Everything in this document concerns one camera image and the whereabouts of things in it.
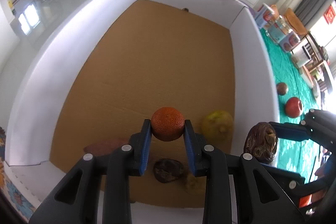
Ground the red apple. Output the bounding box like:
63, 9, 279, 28
285, 97, 303, 118

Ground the sweet potato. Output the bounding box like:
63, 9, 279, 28
83, 138, 129, 156
276, 82, 289, 96

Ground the green fruit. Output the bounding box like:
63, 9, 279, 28
201, 110, 234, 143
185, 173, 206, 194

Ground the orange tangerine front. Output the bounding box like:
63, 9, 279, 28
151, 107, 185, 141

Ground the green fruit front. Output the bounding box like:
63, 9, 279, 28
185, 173, 206, 194

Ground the plastic bag package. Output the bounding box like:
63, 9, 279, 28
312, 79, 321, 99

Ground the white book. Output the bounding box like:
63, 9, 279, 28
299, 65, 314, 89

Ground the wooden chair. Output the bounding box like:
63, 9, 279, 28
291, 31, 335, 93

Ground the clear jar black lid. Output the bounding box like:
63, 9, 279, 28
291, 46, 311, 69

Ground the red label tin can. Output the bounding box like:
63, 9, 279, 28
279, 31, 301, 53

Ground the orange lounge chair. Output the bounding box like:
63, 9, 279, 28
270, 5, 308, 37

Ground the glass jar gold lid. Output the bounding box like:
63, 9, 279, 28
266, 16, 292, 44

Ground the blue label tin can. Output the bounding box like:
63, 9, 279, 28
254, 3, 274, 30

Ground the grey curtain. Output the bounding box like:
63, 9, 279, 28
294, 0, 327, 27

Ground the white cardboard box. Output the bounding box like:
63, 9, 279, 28
4, 0, 279, 222

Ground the red wall hanging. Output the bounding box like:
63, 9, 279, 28
323, 5, 335, 24

